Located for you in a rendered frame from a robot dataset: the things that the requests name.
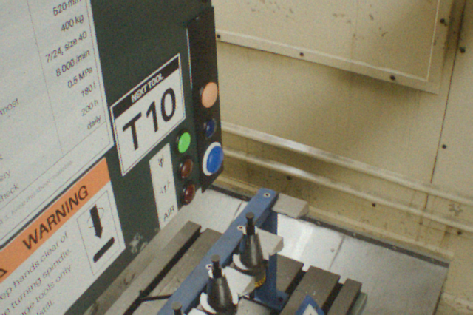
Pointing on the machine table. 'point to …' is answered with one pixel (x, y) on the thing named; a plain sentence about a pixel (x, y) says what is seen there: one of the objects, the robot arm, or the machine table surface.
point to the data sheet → (46, 104)
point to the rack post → (278, 299)
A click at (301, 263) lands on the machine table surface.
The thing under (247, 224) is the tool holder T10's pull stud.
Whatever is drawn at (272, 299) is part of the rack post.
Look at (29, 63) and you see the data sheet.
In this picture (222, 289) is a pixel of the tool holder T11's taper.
